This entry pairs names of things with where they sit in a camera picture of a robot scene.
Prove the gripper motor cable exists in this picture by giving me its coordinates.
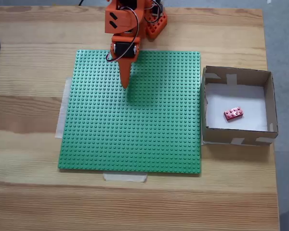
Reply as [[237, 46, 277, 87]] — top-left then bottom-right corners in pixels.
[[106, 6, 141, 62]]

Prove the red lego block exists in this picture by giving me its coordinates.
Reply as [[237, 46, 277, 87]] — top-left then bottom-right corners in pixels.
[[223, 106, 245, 123]]

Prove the open cardboard box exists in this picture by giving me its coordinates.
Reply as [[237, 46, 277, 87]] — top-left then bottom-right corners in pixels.
[[200, 65, 279, 147]]

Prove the green lego baseplate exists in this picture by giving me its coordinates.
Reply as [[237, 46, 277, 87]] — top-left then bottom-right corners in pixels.
[[57, 49, 202, 178]]

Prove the white paper sheet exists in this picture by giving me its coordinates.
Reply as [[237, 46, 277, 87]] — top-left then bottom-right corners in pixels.
[[205, 83, 268, 132]]

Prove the wide masking tape strip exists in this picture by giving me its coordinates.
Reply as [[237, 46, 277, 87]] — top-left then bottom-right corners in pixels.
[[54, 77, 72, 140]]

